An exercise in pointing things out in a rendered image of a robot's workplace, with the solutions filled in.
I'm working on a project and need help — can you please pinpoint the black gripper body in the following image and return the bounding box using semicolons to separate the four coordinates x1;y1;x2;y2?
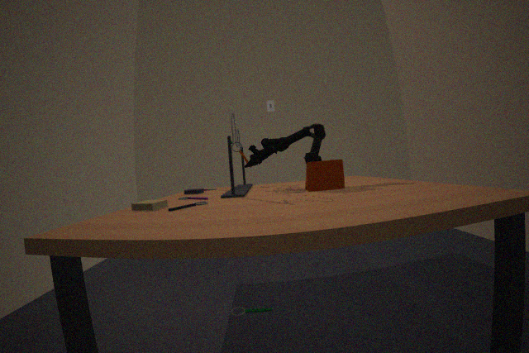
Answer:
250;149;268;165

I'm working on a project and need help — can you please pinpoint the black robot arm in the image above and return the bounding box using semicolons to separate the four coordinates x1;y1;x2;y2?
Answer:
249;124;326;163

